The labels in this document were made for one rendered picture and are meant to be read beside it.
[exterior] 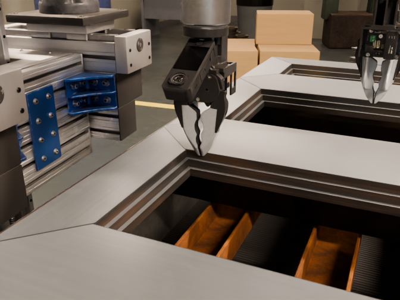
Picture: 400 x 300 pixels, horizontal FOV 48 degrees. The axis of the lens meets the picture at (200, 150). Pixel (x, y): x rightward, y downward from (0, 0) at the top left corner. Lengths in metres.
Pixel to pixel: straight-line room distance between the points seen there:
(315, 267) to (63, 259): 0.44
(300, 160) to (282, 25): 3.81
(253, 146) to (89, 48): 0.54
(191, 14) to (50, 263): 0.40
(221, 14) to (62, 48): 0.61
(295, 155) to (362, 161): 0.11
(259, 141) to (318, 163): 0.12
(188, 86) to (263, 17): 3.89
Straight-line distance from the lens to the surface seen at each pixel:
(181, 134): 0.85
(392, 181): 0.72
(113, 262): 0.51
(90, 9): 1.21
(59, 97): 1.11
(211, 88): 0.71
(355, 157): 0.79
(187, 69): 0.66
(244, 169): 0.75
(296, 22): 4.54
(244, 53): 4.17
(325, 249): 0.86
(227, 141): 0.82
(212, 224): 0.90
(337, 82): 1.28
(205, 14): 0.69
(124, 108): 1.20
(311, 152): 0.79
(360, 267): 1.06
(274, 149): 0.79
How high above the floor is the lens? 1.16
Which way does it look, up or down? 23 degrees down
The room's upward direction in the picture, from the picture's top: straight up
